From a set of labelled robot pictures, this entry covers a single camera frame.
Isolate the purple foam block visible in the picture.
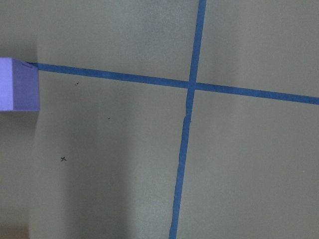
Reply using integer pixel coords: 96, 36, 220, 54
0, 57, 40, 112

